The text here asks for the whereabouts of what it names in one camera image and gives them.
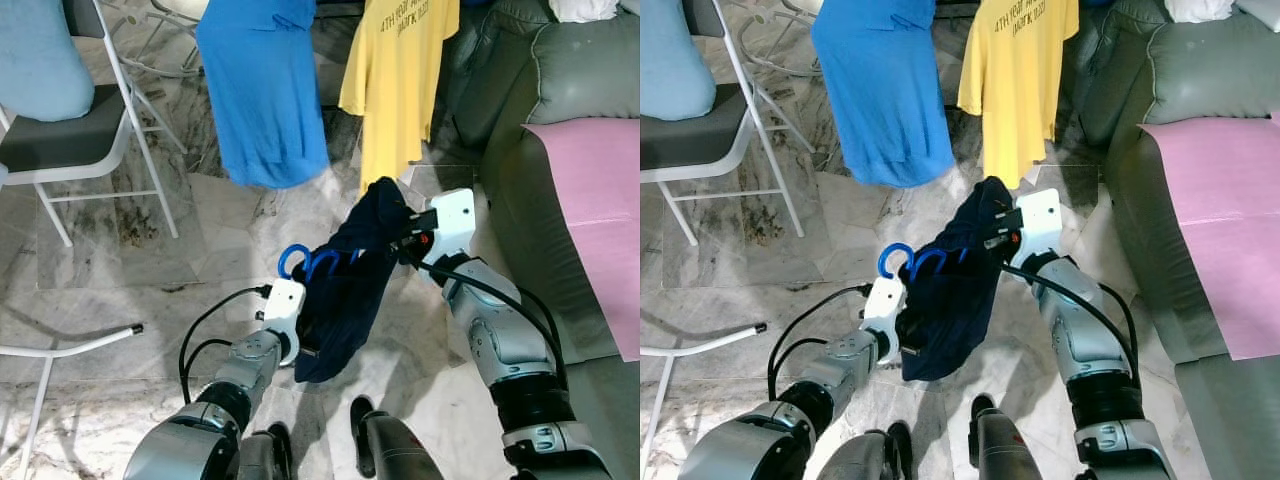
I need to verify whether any navy garment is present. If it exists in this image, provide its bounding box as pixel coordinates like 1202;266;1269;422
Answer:
900;177;1021;383
293;177;416;384

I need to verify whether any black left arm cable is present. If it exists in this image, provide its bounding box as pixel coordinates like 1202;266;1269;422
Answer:
178;285;271;406
768;285;871;401

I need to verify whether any blue plastic hanger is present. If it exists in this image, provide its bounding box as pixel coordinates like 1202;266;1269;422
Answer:
878;243;966;286
277;243;366;286

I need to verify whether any pink cloth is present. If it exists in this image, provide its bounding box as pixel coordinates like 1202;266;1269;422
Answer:
1140;115;1280;361
522;118;640;363

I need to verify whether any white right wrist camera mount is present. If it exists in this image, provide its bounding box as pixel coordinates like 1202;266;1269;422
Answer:
1013;188;1063;259
428;188;478;263

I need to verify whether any blue shirt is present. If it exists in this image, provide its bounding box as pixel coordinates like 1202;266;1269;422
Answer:
195;0;331;189
810;0;956;189

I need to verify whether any white cloth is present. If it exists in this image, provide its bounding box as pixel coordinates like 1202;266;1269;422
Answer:
548;0;621;23
1165;0;1241;23

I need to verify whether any light blue pillow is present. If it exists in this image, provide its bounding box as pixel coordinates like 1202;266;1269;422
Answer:
640;0;718;121
0;0;96;123

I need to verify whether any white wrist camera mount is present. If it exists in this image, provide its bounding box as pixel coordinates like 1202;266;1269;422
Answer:
262;278;306;366
428;188;478;263
1013;188;1063;259
862;277;906;361

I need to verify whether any robot right leg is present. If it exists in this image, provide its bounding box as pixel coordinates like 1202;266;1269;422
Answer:
968;395;1046;480
350;397;446;480

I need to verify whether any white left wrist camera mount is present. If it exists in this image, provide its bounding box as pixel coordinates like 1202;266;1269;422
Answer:
862;277;906;361
262;278;306;366

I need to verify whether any yellow shirt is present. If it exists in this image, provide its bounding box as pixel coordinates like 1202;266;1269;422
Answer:
338;0;461;196
957;0;1081;191

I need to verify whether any robot left leg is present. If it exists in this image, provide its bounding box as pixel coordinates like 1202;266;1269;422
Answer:
235;422;293;480
830;420;913;480

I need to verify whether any grey green leather sofa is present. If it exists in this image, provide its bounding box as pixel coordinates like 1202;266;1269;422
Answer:
455;0;640;480
1075;0;1280;480

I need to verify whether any grey white folding chair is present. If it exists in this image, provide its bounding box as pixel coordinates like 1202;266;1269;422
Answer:
0;0;186;248
640;0;806;246

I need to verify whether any robot leg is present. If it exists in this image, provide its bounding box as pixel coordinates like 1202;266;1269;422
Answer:
350;397;446;480
830;420;913;480
235;422;293;480
968;395;1046;480

